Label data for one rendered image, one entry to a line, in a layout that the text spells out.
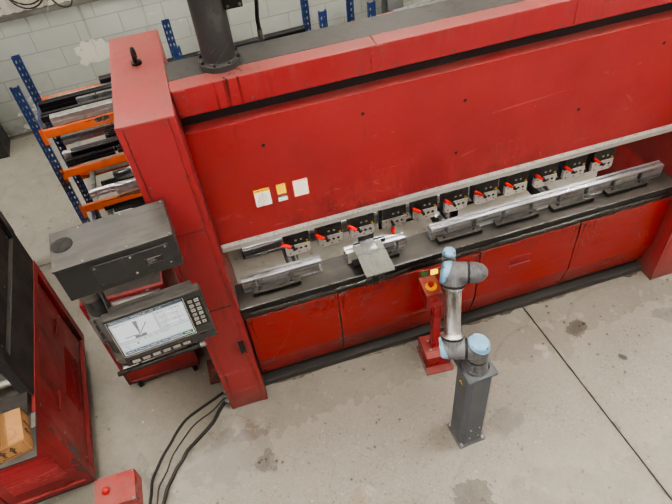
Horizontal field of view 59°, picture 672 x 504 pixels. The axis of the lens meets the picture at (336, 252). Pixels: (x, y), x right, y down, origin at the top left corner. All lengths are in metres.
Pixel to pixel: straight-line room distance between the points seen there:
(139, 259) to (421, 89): 1.59
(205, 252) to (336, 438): 1.62
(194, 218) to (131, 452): 1.95
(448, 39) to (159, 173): 1.48
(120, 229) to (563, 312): 3.25
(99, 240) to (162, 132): 0.52
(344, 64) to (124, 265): 1.33
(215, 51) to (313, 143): 0.67
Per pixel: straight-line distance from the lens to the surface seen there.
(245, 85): 2.80
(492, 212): 3.94
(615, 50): 3.67
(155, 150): 2.70
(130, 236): 2.64
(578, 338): 4.62
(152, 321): 2.89
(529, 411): 4.22
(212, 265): 3.17
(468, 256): 3.94
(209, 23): 2.75
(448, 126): 3.32
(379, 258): 3.58
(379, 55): 2.91
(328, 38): 2.98
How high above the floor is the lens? 3.62
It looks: 46 degrees down
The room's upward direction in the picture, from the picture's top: 7 degrees counter-clockwise
